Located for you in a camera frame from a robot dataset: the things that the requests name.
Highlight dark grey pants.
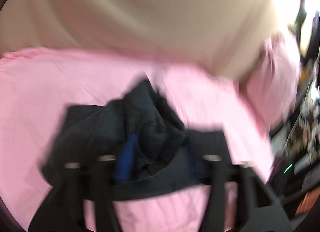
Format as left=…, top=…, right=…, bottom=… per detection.
left=42, top=79, right=231, bottom=201

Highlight pink bed sheet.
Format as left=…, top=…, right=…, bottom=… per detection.
left=1, top=48, right=273, bottom=229

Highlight pink pillow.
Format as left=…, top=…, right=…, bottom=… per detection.
left=240, top=31, right=300, bottom=131

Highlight bright lamp bulb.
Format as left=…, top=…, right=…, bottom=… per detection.
left=304, top=0, right=320, bottom=14

